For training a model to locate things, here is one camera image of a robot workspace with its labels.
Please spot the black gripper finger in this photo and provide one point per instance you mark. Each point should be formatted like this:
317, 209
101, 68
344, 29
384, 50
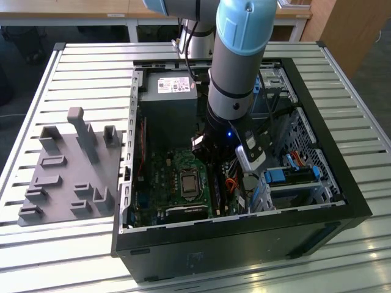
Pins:
198, 146

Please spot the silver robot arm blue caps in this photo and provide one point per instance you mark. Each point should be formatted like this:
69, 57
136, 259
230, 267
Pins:
235, 76

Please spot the silver CPU in socket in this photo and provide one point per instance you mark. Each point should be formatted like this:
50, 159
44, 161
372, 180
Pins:
188, 183

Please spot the grey power supply unit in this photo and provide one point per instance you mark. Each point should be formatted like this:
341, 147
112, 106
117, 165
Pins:
168, 116

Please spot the green motherboard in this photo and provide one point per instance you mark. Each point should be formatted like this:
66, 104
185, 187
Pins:
159, 174

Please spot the blue disk carrier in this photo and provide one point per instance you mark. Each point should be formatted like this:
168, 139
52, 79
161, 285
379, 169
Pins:
275, 177

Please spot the black heatsink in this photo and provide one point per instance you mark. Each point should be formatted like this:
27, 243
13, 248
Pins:
186, 211

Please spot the blue drive bay latch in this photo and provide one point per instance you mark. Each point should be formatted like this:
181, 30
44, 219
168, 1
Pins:
256, 87

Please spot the metal drive cage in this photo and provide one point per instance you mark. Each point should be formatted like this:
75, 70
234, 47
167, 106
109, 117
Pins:
275, 88

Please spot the metal disk bay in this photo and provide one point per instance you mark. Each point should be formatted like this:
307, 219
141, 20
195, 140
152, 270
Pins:
293, 195

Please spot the black PC case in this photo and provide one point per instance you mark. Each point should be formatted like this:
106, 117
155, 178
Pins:
214, 253

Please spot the grey parts rack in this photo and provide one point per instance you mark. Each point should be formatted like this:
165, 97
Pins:
67, 171

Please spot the wooden cabinet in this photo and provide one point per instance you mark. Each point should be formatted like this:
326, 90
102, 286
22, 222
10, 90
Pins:
348, 30

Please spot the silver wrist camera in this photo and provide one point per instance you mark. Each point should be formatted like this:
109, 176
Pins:
252, 152

